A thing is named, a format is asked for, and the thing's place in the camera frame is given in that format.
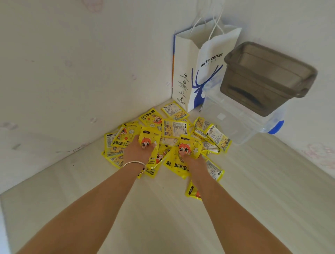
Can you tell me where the person's left hand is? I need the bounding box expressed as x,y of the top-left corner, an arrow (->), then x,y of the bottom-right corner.
122,135 -> 156,168

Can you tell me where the person's right hand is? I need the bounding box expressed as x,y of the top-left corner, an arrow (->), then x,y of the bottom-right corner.
179,151 -> 207,181

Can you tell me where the person's left forearm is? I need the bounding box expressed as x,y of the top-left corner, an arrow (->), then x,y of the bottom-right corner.
17,163 -> 146,254

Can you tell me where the person's right forearm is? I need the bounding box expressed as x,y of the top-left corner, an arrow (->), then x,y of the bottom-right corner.
193,172 -> 292,254

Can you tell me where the clear plastic storage box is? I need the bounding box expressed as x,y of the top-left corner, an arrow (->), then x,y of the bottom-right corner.
200,83 -> 286,145

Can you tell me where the white paper bag blue deer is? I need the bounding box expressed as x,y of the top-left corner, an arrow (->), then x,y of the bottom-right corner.
171,17 -> 242,113

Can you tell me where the light wooden table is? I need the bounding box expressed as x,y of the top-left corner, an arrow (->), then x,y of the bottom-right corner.
0,99 -> 335,254

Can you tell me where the grey translucent plastic box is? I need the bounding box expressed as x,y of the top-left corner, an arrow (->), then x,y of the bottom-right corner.
219,41 -> 318,117

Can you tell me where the silver bracelet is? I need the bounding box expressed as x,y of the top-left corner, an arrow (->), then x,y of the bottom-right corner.
121,161 -> 147,175

